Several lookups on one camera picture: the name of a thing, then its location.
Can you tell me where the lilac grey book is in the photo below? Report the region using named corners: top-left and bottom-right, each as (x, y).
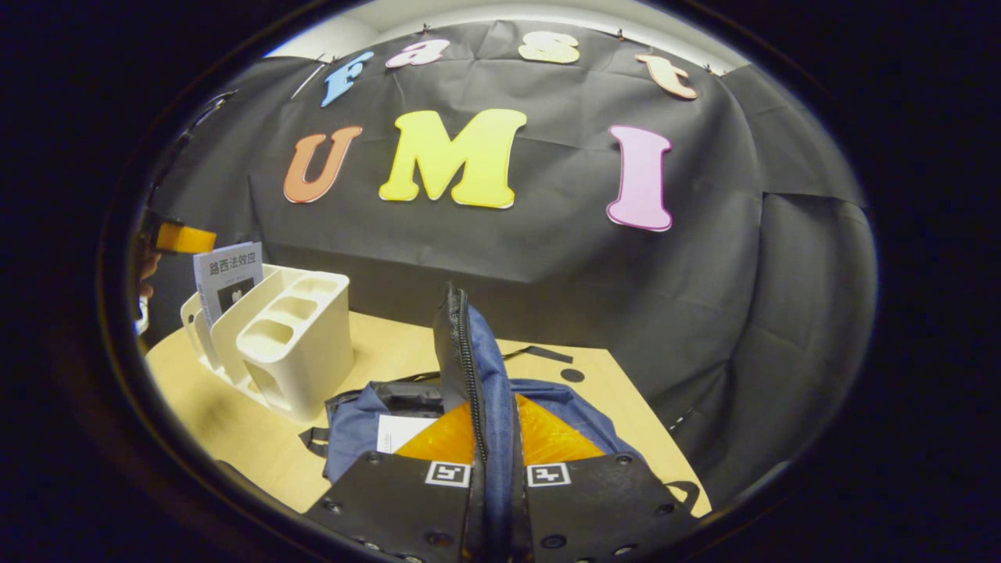
top-left (193, 241), bottom-right (264, 329)

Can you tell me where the cream plastic bookshelf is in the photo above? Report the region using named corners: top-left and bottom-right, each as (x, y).
top-left (180, 264), bottom-right (354, 423)

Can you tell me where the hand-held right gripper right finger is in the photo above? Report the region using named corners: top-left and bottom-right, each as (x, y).
top-left (512, 393), bottom-right (701, 563)

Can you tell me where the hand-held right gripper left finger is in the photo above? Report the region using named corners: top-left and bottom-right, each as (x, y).
top-left (303, 395), bottom-right (487, 563)

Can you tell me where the black backdrop cloth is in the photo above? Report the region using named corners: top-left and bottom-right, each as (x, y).
top-left (137, 20), bottom-right (878, 509)

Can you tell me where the blue schoolbag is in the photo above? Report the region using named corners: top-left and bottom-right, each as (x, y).
top-left (300, 283), bottom-right (701, 548)

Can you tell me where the thin white rod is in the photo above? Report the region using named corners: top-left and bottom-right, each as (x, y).
top-left (291, 61), bottom-right (328, 100)

